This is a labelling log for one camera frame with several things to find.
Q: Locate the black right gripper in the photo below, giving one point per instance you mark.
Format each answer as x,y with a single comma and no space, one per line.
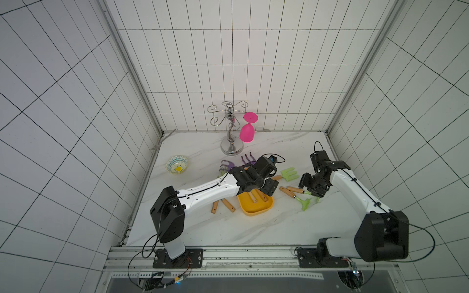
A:
310,185

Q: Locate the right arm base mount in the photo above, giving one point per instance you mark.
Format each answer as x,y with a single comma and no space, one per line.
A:
318,257

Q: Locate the yellow storage box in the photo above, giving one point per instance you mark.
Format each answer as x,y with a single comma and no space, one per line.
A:
263,204

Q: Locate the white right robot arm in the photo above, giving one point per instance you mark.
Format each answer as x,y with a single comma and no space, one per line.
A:
383,234

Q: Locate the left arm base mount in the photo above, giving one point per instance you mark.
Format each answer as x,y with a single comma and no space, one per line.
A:
177,258

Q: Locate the pink plastic goblet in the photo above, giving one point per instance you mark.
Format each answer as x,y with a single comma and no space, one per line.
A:
248,131

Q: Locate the light green spade wooden handle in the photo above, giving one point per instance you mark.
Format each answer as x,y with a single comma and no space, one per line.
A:
288,175

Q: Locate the purple rake near stand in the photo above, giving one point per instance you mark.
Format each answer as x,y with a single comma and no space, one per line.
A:
248,159

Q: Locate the aluminium front rail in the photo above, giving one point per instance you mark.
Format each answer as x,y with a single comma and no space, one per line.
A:
244,261

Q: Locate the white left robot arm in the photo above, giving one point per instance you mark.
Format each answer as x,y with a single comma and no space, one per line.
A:
170,209

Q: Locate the blue yellow patterned bowl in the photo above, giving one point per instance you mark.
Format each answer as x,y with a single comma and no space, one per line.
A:
177,164

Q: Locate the chrome cup holder stand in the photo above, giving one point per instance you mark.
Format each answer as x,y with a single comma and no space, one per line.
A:
231,145

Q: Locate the light green fork rake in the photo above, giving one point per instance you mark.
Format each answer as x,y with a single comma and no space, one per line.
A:
304,203

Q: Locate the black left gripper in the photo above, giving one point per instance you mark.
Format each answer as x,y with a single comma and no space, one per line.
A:
270,187

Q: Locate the dark green rake wooden handle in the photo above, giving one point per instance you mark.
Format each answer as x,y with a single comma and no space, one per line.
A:
254,200

